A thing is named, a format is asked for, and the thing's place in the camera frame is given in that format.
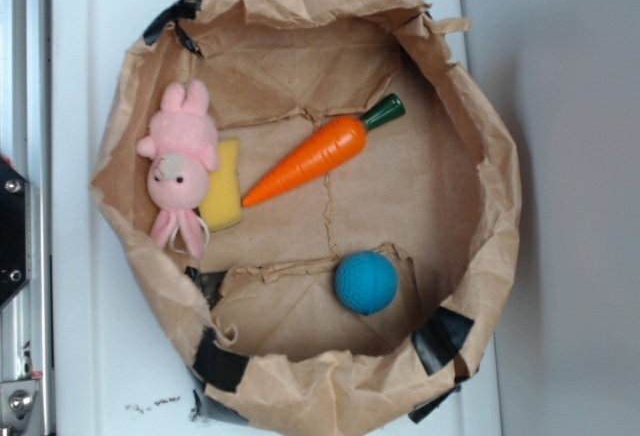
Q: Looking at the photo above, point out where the orange toy carrot green stem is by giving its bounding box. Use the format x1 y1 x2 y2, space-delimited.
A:
242 94 406 207

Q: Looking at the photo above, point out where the brown paper bag bin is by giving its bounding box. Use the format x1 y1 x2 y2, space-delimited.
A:
91 0 521 435

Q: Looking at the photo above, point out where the blue dimpled ball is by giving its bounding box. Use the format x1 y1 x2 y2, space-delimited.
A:
334 251 398 316

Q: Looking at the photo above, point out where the yellow sponge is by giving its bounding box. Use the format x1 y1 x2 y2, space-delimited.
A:
199 138 241 232

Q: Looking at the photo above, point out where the pink plush bunny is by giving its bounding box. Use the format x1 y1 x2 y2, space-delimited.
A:
136 79 219 259

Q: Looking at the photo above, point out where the white plastic tray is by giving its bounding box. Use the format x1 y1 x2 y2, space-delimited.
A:
52 0 501 435

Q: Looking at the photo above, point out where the black metal bracket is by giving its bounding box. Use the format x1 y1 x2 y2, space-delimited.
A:
0 156 29 310

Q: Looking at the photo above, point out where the metal frame rail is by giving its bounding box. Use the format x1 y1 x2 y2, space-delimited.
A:
1 0 56 435

